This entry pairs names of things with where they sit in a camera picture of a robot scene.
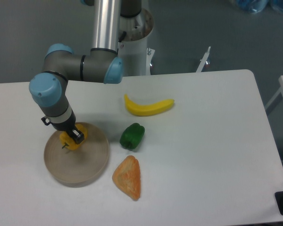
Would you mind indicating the beige round plate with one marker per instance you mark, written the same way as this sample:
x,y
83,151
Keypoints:
x,y
80,167

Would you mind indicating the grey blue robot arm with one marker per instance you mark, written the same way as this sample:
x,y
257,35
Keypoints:
x,y
103,65

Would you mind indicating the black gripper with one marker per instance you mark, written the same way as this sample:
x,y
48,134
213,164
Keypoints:
x,y
65,122

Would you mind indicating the green toy pepper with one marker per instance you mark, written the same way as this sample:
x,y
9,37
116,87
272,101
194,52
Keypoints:
x,y
132,136

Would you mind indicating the orange toy bread triangle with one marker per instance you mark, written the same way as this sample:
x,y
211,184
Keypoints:
x,y
127,177

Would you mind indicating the yellow toy banana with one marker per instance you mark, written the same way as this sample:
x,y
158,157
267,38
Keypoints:
x,y
148,110

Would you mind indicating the white right foot bracket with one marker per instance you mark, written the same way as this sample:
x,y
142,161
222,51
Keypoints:
x,y
204,61

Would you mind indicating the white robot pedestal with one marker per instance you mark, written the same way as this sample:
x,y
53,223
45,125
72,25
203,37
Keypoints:
x,y
133,48

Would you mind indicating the yellow toy pepper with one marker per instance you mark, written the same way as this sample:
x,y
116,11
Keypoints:
x,y
69,142

